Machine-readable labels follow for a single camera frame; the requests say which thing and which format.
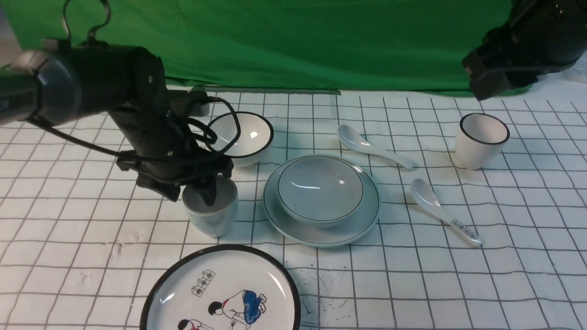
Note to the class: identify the black-rimmed white cup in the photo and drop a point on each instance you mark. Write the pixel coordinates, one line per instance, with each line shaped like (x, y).
(479, 139)

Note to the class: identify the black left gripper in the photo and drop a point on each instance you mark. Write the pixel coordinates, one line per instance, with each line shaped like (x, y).
(190, 165)

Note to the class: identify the pale green-rimmed cup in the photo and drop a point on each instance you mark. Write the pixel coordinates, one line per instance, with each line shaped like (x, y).
(217, 219)

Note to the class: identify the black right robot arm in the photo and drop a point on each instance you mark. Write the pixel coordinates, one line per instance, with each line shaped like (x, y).
(540, 37)

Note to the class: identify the pale green-rimmed plate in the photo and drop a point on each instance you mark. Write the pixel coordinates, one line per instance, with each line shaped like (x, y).
(346, 232)

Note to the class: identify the black-rimmed illustrated plate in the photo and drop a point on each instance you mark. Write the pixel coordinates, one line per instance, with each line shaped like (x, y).
(225, 287)

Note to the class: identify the green backdrop cloth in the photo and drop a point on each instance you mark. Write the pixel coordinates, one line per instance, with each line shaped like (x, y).
(372, 45)

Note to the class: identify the black-rimmed white bowl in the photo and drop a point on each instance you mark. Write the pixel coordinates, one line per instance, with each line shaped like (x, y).
(254, 141)

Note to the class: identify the white spoon with lettering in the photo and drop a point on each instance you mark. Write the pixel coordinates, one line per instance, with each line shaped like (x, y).
(424, 196)

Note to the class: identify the plain white ceramic spoon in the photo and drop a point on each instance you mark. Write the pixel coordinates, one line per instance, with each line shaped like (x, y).
(351, 139)

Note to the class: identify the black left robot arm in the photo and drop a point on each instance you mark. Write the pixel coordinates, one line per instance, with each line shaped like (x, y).
(60, 83)

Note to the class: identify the pale green-rimmed bowl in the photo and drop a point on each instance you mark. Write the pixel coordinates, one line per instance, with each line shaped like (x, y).
(320, 191)

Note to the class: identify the white grid tablecloth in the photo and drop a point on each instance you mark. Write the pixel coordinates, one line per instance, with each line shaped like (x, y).
(81, 245)

